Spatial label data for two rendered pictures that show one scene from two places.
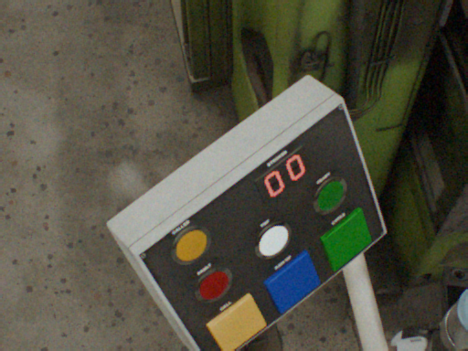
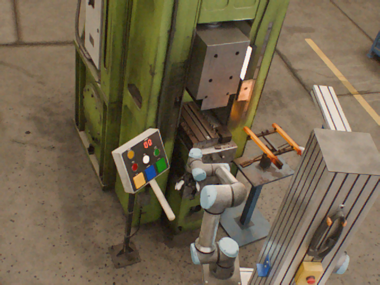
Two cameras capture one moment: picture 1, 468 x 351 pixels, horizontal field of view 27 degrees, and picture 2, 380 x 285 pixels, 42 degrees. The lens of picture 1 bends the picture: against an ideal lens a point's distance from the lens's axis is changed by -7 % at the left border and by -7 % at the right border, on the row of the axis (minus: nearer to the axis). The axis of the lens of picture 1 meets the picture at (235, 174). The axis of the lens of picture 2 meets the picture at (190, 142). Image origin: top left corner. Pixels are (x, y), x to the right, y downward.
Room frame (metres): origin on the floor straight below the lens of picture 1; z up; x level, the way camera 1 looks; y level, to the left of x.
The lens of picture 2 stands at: (-1.76, 0.50, 3.24)
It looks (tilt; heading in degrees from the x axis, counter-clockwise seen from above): 41 degrees down; 339
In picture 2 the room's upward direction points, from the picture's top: 12 degrees clockwise
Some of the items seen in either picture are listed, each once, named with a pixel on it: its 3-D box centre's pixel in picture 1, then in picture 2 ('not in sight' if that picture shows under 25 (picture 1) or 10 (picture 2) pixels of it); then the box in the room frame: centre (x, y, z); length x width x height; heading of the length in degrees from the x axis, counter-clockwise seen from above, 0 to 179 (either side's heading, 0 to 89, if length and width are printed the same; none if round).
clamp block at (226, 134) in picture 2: not in sight; (223, 134); (0.77, -0.69, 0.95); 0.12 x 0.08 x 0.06; 13
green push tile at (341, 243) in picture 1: (345, 238); (160, 165); (0.43, -0.16, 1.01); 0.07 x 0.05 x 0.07; 128
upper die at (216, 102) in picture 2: not in sight; (201, 83); (0.88, -0.48, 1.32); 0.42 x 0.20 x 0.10; 13
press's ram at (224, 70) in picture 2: not in sight; (213, 52); (0.89, -0.52, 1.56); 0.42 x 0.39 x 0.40; 13
